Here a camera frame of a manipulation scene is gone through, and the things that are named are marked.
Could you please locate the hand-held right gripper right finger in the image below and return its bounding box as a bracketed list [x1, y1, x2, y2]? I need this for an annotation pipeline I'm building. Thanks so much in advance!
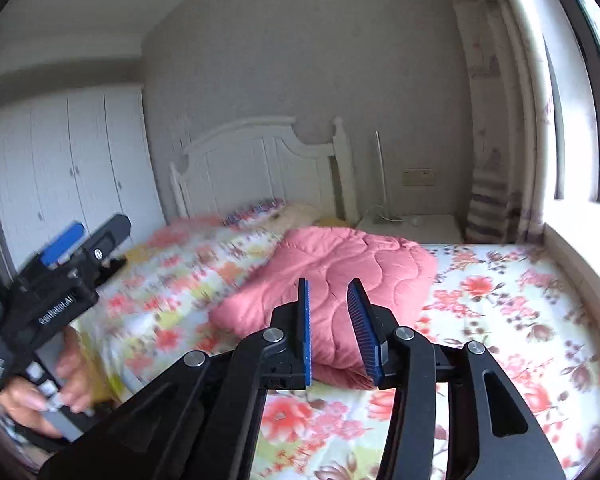
[346, 279, 566, 480]

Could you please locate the wall socket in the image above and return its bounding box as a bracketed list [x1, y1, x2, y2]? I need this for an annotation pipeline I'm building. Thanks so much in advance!
[402, 168, 436, 186]

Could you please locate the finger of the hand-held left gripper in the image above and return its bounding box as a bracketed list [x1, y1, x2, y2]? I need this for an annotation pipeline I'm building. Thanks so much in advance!
[36, 221, 86, 267]
[76, 214, 133, 286]

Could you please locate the embroidered pillow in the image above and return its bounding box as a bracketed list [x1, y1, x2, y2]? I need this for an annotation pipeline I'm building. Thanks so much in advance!
[222, 198, 287, 226]

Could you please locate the pink quilted jacket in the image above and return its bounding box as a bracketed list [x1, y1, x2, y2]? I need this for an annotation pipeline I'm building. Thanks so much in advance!
[208, 226, 439, 391]

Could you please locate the white nightstand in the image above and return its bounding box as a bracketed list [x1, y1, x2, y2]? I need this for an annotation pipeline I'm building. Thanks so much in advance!
[354, 213, 467, 245]

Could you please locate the silver pole lamp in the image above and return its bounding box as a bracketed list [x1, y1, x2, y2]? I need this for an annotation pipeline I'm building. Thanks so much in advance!
[369, 130, 404, 224]

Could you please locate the cream pillow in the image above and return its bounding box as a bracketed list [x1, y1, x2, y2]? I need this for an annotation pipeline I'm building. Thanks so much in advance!
[274, 203, 322, 231]

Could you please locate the person's left hand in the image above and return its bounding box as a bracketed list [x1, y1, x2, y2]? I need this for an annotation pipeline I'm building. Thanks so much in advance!
[0, 329, 95, 435]

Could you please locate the patterned curtain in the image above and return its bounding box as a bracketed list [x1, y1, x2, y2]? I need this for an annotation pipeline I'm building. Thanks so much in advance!
[436, 0, 567, 247]

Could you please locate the white wardrobe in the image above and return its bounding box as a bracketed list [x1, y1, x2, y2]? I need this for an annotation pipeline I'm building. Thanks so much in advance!
[0, 87, 167, 273]

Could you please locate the white bed headboard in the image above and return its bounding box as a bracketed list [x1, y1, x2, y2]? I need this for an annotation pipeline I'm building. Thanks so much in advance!
[168, 115, 359, 227]

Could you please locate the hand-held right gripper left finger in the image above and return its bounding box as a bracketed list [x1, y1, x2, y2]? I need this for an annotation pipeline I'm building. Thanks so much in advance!
[39, 277, 312, 480]

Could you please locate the stone window sill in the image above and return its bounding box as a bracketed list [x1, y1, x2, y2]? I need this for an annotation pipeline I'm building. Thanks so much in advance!
[541, 199, 600, 346]

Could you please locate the floral bed sheet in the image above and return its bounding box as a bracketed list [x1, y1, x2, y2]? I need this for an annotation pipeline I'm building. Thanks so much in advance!
[74, 200, 600, 480]

